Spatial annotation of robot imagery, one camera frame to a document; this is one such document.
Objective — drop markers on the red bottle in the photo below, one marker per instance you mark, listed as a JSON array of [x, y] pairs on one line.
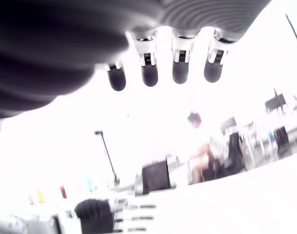
[[63, 192]]

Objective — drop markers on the green bottle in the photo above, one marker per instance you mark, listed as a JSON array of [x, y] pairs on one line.
[[90, 184]]

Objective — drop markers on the black office chair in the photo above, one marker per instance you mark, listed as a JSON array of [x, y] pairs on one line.
[[236, 151]]

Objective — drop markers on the dark background seat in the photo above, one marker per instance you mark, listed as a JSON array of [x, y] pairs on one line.
[[282, 140]]

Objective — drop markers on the seated person with bare legs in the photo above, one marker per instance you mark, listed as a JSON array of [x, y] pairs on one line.
[[194, 120]]

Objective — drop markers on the black pole stand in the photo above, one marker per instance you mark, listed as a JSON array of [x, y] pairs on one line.
[[107, 148]]

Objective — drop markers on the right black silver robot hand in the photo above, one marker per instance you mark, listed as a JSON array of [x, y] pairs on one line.
[[53, 44]]

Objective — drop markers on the yellow bottle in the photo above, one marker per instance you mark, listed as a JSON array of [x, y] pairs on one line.
[[39, 196]]

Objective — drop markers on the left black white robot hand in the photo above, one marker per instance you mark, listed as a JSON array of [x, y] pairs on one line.
[[95, 217]]

